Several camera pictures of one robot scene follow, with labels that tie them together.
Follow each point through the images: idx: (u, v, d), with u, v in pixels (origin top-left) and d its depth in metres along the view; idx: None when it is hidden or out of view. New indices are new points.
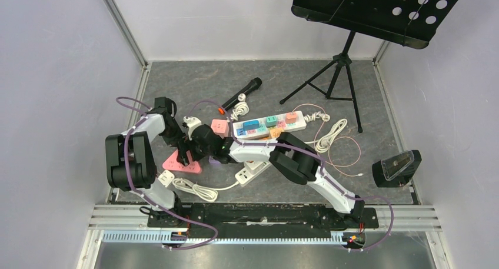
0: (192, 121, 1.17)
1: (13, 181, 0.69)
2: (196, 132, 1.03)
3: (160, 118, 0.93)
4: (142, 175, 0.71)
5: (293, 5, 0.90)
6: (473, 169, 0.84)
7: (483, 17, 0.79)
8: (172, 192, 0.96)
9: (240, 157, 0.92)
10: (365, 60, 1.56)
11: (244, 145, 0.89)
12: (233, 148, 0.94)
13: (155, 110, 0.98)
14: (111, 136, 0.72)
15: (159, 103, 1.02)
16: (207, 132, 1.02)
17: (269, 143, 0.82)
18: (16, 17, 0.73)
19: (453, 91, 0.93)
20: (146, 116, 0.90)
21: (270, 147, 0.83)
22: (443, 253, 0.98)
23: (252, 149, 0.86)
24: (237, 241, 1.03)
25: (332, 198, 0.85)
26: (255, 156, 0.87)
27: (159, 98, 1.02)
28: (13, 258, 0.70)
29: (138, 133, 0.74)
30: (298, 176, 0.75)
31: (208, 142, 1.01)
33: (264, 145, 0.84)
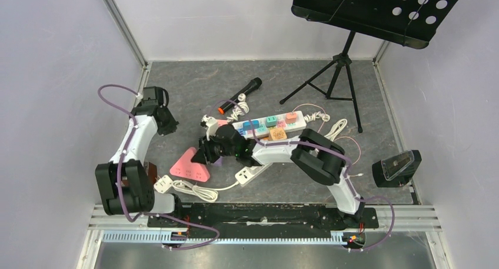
0: (209, 122, 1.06)
1: (13, 181, 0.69)
2: (223, 132, 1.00)
3: (152, 124, 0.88)
4: (140, 204, 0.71)
5: (293, 5, 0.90)
6: (473, 169, 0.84)
7: (483, 18, 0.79)
8: (170, 195, 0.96)
9: (263, 159, 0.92)
10: (365, 60, 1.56)
11: (266, 145, 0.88)
12: (256, 149, 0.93)
13: (146, 109, 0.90)
14: (101, 168, 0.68)
15: (150, 96, 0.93)
16: (233, 133, 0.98)
17: (290, 141, 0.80)
18: (14, 16, 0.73)
19: (453, 90, 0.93)
20: (136, 125, 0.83)
21: (292, 145, 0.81)
22: (443, 253, 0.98)
23: (274, 149, 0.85)
24: (238, 241, 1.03)
25: (347, 201, 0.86)
26: (278, 155, 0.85)
27: (147, 88, 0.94)
28: (13, 258, 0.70)
29: (130, 162, 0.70)
30: (326, 176, 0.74)
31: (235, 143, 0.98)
33: (286, 144, 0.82)
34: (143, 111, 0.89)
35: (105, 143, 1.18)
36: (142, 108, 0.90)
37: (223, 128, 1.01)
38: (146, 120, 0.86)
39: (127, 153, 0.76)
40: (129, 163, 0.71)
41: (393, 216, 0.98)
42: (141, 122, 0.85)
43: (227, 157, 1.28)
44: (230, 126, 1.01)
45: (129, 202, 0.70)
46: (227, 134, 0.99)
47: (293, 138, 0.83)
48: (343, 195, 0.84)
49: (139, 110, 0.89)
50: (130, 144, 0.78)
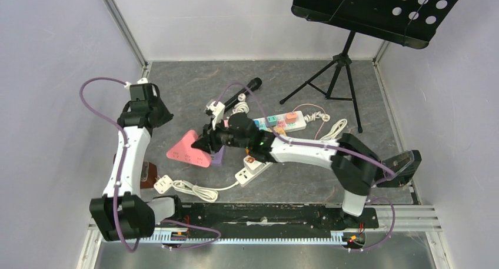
0: (216, 110, 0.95)
1: (12, 181, 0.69)
2: (237, 122, 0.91)
3: (144, 138, 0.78)
4: (143, 235, 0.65)
5: (293, 5, 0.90)
6: (473, 169, 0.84)
7: (483, 18, 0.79)
8: (169, 198, 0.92)
9: (284, 158, 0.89)
10: (365, 60, 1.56)
11: (292, 144, 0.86)
12: (275, 146, 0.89)
13: (137, 115, 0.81)
14: (96, 203, 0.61)
15: (139, 96, 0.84)
16: (249, 123, 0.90)
17: (328, 146, 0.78)
18: (15, 16, 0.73)
19: (453, 90, 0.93)
20: (127, 144, 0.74)
21: (328, 149, 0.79)
22: (443, 253, 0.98)
23: (305, 150, 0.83)
24: (238, 241, 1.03)
25: (358, 206, 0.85)
26: (307, 156, 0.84)
27: (133, 86, 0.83)
28: (12, 258, 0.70)
29: (126, 195, 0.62)
30: (363, 185, 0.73)
31: (250, 135, 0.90)
33: (321, 148, 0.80)
34: (133, 118, 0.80)
35: (105, 143, 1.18)
36: (133, 112, 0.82)
37: (236, 117, 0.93)
38: (137, 135, 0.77)
39: (122, 180, 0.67)
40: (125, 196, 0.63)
41: (393, 216, 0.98)
42: (132, 139, 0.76)
43: (227, 157, 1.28)
44: (245, 115, 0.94)
45: (130, 233, 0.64)
46: (240, 125, 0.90)
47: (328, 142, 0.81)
48: (358, 201, 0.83)
49: (129, 117, 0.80)
50: (124, 168, 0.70)
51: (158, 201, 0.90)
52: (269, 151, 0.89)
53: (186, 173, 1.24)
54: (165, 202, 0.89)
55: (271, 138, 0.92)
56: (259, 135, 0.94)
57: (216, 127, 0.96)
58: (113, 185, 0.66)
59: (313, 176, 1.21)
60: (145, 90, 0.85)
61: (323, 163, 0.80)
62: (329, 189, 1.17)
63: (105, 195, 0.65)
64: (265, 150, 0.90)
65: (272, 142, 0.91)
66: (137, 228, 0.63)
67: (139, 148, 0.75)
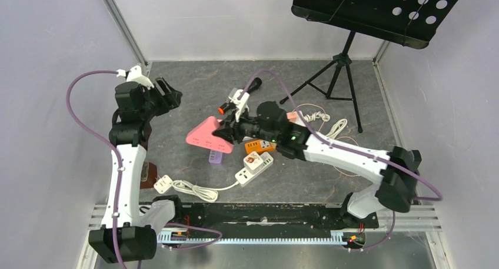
0: (240, 101, 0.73)
1: (12, 181, 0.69)
2: (268, 111, 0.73)
3: (139, 156, 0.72)
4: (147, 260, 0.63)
5: (293, 5, 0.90)
6: (473, 169, 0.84)
7: (483, 18, 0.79)
8: (168, 203, 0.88)
9: (316, 159, 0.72)
10: (364, 60, 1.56)
11: (332, 146, 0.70)
12: (312, 143, 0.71)
13: (129, 128, 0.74)
14: (95, 239, 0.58)
15: (127, 105, 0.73)
16: (282, 113, 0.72)
17: (379, 158, 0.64)
18: (14, 16, 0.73)
19: (453, 90, 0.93)
20: (122, 167, 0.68)
21: (378, 162, 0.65)
22: (443, 253, 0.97)
23: (347, 157, 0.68)
24: (238, 241, 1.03)
25: (363, 211, 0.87)
26: (346, 163, 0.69)
27: (119, 96, 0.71)
28: (12, 258, 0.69)
29: (125, 228, 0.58)
30: (407, 207, 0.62)
31: (281, 128, 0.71)
33: (369, 157, 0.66)
34: (125, 132, 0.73)
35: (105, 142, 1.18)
36: (124, 125, 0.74)
37: (266, 105, 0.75)
38: (132, 155, 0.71)
39: (120, 209, 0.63)
40: (125, 228, 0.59)
41: (393, 217, 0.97)
42: (127, 160, 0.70)
43: (227, 157, 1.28)
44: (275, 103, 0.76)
45: (133, 260, 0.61)
46: (272, 115, 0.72)
47: (377, 152, 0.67)
48: (366, 207, 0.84)
49: (121, 130, 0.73)
50: (121, 194, 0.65)
51: (160, 205, 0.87)
52: (303, 149, 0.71)
53: (186, 173, 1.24)
54: (166, 206, 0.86)
55: (307, 133, 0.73)
56: (290, 128, 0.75)
57: (239, 118, 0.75)
58: (110, 215, 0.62)
59: (313, 176, 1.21)
60: (133, 98, 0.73)
61: (365, 173, 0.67)
62: (329, 189, 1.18)
63: (104, 226, 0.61)
64: (299, 147, 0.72)
65: (307, 138, 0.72)
66: (139, 256, 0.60)
67: (135, 168, 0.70)
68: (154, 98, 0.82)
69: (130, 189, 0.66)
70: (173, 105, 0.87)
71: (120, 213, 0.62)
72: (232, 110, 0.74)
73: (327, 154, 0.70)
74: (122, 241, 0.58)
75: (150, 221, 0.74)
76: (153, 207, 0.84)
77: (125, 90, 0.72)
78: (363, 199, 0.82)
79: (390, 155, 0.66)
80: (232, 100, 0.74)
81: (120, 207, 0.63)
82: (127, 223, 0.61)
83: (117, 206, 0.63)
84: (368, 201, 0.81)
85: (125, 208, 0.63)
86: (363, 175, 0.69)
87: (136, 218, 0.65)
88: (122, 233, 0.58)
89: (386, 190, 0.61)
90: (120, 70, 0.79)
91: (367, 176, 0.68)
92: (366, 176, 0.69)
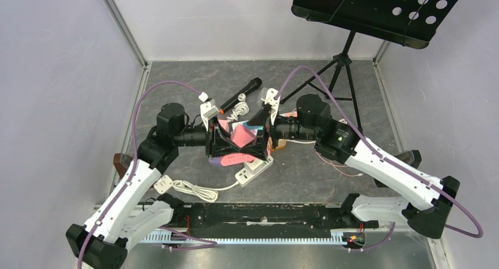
0: (276, 103, 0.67)
1: (12, 182, 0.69)
2: (309, 105, 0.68)
3: (151, 179, 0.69)
4: None
5: (293, 5, 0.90)
6: (473, 169, 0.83)
7: (483, 17, 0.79)
8: (165, 213, 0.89)
9: (361, 167, 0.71)
10: (365, 60, 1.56)
11: (383, 160, 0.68)
12: (361, 151, 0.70)
13: (156, 149, 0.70)
14: (72, 234, 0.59)
15: (165, 128, 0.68)
16: (325, 107, 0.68)
17: (433, 186, 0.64)
18: (15, 15, 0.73)
19: (453, 91, 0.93)
20: (128, 181, 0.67)
21: (430, 190, 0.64)
22: (443, 253, 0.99)
23: (396, 175, 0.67)
24: (238, 241, 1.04)
25: (368, 215, 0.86)
26: (394, 182, 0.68)
27: (160, 118, 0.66)
28: (13, 258, 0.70)
29: (97, 241, 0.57)
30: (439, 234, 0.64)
31: (323, 125, 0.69)
33: (421, 181, 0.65)
34: (151, 150, 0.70)
35: (104, 142, 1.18)
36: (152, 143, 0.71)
37: (308, 98, 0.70)
38: (144, 173, 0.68)
39: (105, 219, 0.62)
40: (96, 240, 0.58)
41: (393, 225, 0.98)
42: (137, 177, 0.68)
43: None
44: (317, 97, 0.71)
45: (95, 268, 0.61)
46: (313, 109, 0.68)
47: (431, 179, 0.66)
48: (376, 215, 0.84)
49: (149, 147, 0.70)
50: (113, 206, 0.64)
51: (155, 211, 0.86)
52: (350, 155, 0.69)
53: (186, 173, 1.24)
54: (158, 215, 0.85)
55: (352, 136, 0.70)
56: (334, 127, 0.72)
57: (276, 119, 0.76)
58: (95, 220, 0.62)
59: (313, 176, 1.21)
60: (172, 125, 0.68)
61: (409, 195, 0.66)
62: (329, 189, 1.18)
63: (85, 227, 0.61)
64: (346, 150, 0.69)
65: (353, 142, 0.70)
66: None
67: (140, 188, 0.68)
68: (199, 135, 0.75)
69: (125, 204, 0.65)
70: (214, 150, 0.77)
71: (102, 223, 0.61)
72: (267, 113, 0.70)
73: (375, 166, 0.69)
74: (89, 251, 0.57)
75: (135, 231, 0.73)
76: (147, 212, 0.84)
77: (168, 113, 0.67)
78: (381, 209, 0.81)
79: (443, 185, 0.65)
80: (265, 101, 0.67)
81: (106, 218, 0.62)
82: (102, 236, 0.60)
83: (104, 215, 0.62)
84: (386, 213, 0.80)
85: (108, 222, 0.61)
86: (405, 195, 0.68)
87: (115, 234, 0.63)
88: (94, 245, 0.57)
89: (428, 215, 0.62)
90: (202, 95, 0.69)
91: (411, 199, 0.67)
92: (409, 199, 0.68)
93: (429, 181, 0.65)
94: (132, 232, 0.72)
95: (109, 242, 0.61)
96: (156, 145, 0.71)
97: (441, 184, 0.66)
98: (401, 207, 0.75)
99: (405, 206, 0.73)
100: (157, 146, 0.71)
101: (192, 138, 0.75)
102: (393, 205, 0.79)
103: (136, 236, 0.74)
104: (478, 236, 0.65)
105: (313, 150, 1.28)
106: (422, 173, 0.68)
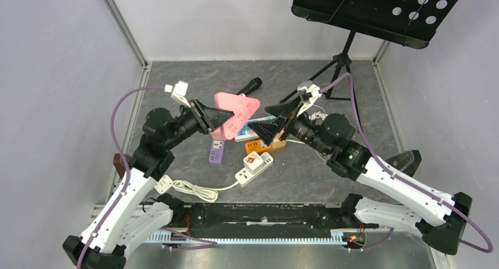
0: (318, 97, 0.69)
1: (12, 182, 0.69)
2: (335, 127, 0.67)
3: (146, 188, 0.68)
4: None
5: (293, 5, 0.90)
6: (473, 169, 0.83)
7: (483, 17, 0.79)
8: (164, 215, 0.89)
9: (371, 184, 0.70)
10: (365, 60, 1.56)
11: (394, 177, 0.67)
12: (371, 169, 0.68)
13: (150, 156, 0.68)
14: (67, 245, 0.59)
15: (152, 135, 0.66)
16: (353, 132, 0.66)
17: (445, 202, 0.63)
18: (14, 16, 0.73)
19: (453, 91, 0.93)
20: (124, 191, 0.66)
21: (442, 206, 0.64)
22: (443, 254, 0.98)
23: (408, 192, 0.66)
24: (238, 241, 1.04)
25: (370, 218, 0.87)
26: (405, 199, 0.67)
27: (147, 128, 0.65)
28: (13, 258, 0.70)
29: (93, 253, 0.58)
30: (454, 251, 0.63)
31: (343, 145, 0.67)
33: (433, 198, 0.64)
34: (146, 158, 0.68)
35: (104, 142, 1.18)
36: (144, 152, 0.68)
37: (333, 119, 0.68)
38: (139, 183, 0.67)
39: (100, 230, 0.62)
40: (93, 252, 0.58)
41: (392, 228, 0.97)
42: (132, 186, 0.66)
43: (228, 157, 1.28)
44: (342, 117, 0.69)
45: None
46: (342, 132, 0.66)
47: (442, 195, 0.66)
48: (381, 220, 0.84)
49: (143, 155, 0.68)
50: (109, 217, 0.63)
51: (153, 215, 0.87)
52: (359, 171, 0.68)
53: (186, 173, 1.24)
54: (156, 217, 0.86)
55: (363, 154, 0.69)
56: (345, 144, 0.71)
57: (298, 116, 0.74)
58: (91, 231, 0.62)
59: (313, 175, 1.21)
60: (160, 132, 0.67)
61: (422, 212, 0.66)
62: (329, 189, 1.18)
63: (80, 239, 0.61)
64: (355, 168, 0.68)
65: (364, 159, 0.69)
66: None
67: (135, 198, 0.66)
68: (192, 121, 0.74)
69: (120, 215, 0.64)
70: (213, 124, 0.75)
71: (98, 235, 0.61)
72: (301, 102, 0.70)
73: (386, 184, 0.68)
74: (85, 263, 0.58)
75: (133, 238, 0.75)
76: (145, 216, 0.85)
77: (154, 123, 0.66)
78: (391, 218, 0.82)
79: (456, 202, 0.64)
80: (308, 90, 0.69)
81: (102, 229, 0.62)
82: (98, 248, 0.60)
83: (100, 227, 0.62)
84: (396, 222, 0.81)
85: (104, 233, 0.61)
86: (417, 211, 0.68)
87: (112, 244, 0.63)
88: (90, 258, 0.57)
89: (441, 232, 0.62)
90: (168, 87, 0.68)
91: (423, 214, 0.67)
92: (421, 213, 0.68)
93: (440, 196, 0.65)
94: (129, 239, 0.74)
95: (106, 252, 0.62)
96: (150, 153, 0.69)
97: (452, 201, 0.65)
98: (415, 219, 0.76)
99: (419, 219, 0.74)
100: (152, 153, 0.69)
101: (188, 128, 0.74)
102: (403, 215, 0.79)
103: (135, 242, 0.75)
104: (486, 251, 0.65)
105: (313, 149, 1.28)
106: (433, 189, 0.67)
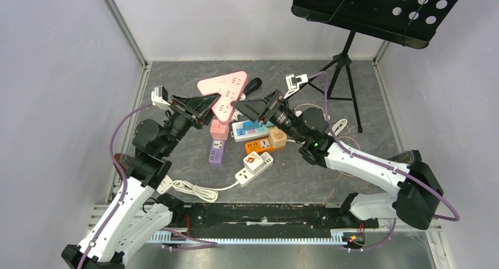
0: (296, 87, 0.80)
1: (12, 182, 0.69)
2: (313, 120, 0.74)
3: (143, 196, 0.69)
4: None
5: (293, 5, 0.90)
6: (473, 169, 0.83)
7: (483, 17, 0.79)
8: (164, 219, 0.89)
9: (337, 166, 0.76)
10: (365, 60, 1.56)
11: (352, 155, 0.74)
12: (333, 152, 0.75)
13: (148, 165, 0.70)
14: (66, 254, 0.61)
15: (143, 146, 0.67)
16: (326, 127, 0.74)
17: (398, 169, 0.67)
18: (14, 16, 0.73)
19: (453, 91, 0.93)
20: (120, 201, 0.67)
21: (396, 174, 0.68)
22: (443, 253, 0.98)
23: (366, 167, 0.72)
24: (238, 242, 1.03)
25: (366, 213, 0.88)
26: (366, 173, 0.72)
27: (136, 140, 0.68)
28: (13, 258, 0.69)
29: (91, 262, 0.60)
30: (422, 218, 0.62)
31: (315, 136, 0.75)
33: (388, 169, 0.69)
34: (143, 167, 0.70)
35: (104, 142, 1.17)
36: (140, 162, 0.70)
37: (313, 112, 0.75)
38: (136, 192, 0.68)
39: (99, 239, 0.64)
40: (91, 262, 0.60)
41: (393, 226, 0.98)
42: (129, 196, 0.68)
43: (228, 157, 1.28)
44: (320, 110, 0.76)
45: None
46: (317, 126, 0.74)
47: (397, 165, 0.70)
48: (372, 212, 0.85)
49: (141, 164, 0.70)
50: (106, 226, 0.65)
51: (152, 217, 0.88)
52: (323, 156, 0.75)
53: (186, 173, 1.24)
54: (156, 221, 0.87)
55: (328, 142, 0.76)
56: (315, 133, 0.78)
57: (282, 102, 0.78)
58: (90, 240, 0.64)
59: (313, 175, 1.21)
60: (152, 145, 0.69)
61: (385, 185, 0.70)
62: (329, 189, 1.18)
63: (79, 248, 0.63)
64: (319, 153, 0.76)
65: (329, 145, 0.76)
66: None
67: (132, 208, 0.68)
68: (181, 122, 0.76)
69: (117, 224, 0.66)
70: (197, 111, 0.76)
71: (96, 244, 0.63)
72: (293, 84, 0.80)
73: (346, 162, 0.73)
74: None
75: (131, 243, 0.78)
76: (144, 219, 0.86)
77: (143, 140, 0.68)
78: (374, 204, 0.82)
79: (409, 168, 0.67)
80: (299, 76, 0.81)
81: (100, 239, 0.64)
82: (96, 258, 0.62)
83: (97, 236, 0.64)
84: (379, 208, 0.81)
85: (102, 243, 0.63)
86: (381, 185, 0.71)
87: (110, 252, 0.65)
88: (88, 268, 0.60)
89: (403, 202, 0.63)
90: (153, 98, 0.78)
91: (386, 187, 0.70)
92: (385, 188, 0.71)
93: (394, 165, 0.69)
94: (127, 246, 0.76)
95: (105, 260, 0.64)
96: (147, 161, 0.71)
97: (408, 168, 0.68)
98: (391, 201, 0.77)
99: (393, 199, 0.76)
100: (149, 162, 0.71)
101: (179, 129, 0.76)
102: (385, 199, 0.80)
103: (133, 247, 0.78)
104: (457, 219, 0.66)
105: None
106: (389, 161, 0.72)
